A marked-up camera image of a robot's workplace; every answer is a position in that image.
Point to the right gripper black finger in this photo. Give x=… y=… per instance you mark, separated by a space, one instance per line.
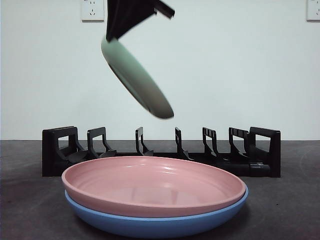
x=136 y=12
x=113 y=15

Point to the green round plate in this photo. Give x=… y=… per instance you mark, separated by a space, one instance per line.
x=135 y=77

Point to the pink round plate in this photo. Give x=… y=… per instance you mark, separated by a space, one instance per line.
x=150 y=180

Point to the blue round plate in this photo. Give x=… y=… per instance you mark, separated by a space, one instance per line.
x=150 y=225

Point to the black plastic dish rack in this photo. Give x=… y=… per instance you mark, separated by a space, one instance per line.
x=265 y=150

